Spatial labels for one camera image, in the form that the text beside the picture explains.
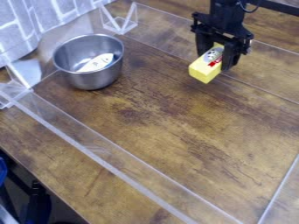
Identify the white fish toy in bowl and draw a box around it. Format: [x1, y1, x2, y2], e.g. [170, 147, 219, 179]
[79, 53, 113, 72]

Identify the stainless steel bowl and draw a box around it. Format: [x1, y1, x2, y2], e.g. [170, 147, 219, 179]
[52, 34, 124, 90]

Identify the yellow butter block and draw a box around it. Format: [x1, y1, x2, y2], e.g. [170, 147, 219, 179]
[188, 44, 224, 84]

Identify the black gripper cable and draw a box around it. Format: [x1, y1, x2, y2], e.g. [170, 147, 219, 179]
[238, 0, 262, 14]

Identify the clear acrylic triangular bracket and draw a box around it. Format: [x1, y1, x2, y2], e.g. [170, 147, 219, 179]
[99, 3, 138, 35]

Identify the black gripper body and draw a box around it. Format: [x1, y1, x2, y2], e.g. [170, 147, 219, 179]
[191, 0, 254, 54]

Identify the clear acrylic barrier front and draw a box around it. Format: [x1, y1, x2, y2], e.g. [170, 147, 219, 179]
[0, 83, 243, 224]

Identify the grey brick pattern cloth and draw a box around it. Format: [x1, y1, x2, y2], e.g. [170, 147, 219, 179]
[0, 0, 116, 68]

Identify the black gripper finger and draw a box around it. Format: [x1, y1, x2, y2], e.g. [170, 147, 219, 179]
[195, 33, 214, 56]
[220, 42, 242, 71]

